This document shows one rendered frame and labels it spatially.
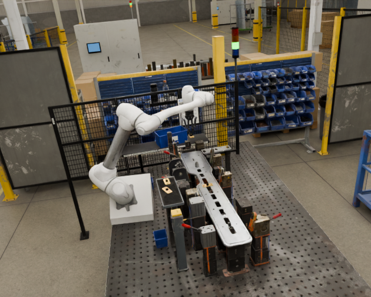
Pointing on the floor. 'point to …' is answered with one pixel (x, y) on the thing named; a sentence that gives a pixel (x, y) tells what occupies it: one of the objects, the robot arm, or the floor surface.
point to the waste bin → (322, 114)
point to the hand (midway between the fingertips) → (191, 131)
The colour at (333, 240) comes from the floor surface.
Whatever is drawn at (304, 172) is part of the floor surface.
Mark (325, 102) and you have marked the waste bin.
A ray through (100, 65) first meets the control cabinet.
